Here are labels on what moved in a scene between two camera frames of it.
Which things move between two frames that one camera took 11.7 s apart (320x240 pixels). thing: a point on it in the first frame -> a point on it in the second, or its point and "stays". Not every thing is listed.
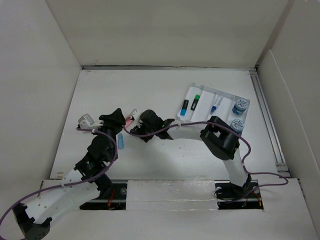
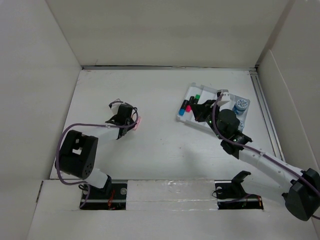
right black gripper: (139, 129) -> (199, 110)
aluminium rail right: (280, 161) stays
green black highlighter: (195, 102) stays
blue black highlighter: (183, 109) stays
